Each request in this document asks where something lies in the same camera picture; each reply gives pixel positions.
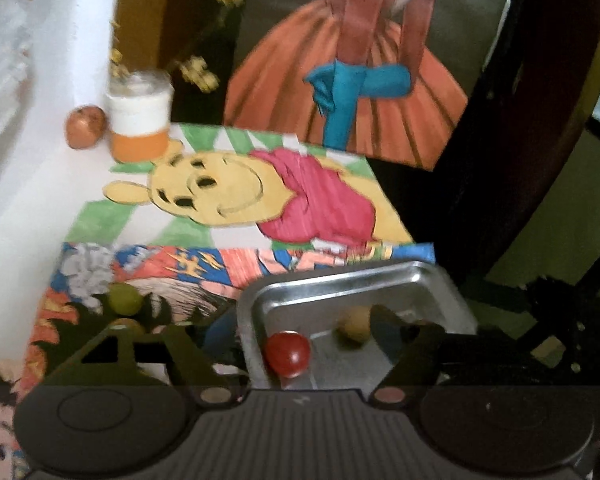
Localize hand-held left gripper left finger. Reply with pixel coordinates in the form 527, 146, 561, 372
42, 302, 249, 402

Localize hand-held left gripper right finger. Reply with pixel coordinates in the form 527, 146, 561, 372
366, 304, 557, 404

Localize striped yellow melon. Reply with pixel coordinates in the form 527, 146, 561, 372
336, 306, 376, 348

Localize metal tray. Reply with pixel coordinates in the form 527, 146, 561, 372
236, 260, 478, 391

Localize red cherry tomato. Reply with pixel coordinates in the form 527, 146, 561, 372
264, 331, 312, 378

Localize green grape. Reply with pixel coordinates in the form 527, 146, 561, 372
106, 282, 145, 316

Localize colourful anime drawing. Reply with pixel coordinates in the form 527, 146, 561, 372
17, 241, 437, 401

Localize yellow bear drawing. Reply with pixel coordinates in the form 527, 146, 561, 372
65, 122, 415, 251

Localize dark wooden furniture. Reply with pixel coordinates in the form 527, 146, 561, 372
370, 0, 600, 291

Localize white and orange jar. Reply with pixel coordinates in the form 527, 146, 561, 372
105, 71, 175, 163

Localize brown apple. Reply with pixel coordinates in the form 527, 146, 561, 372
65, 105, 107, 150

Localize dried yellow flowers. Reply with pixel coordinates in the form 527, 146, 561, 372
107, 0, 246, 96

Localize printed white blanket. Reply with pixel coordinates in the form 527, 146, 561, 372
0, 0, 51, 171

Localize orange dress wall poster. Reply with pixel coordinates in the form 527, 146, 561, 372
224, 0, 511, 171

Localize brown wooden door frame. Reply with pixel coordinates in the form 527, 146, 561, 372
114, 0, 163, 78

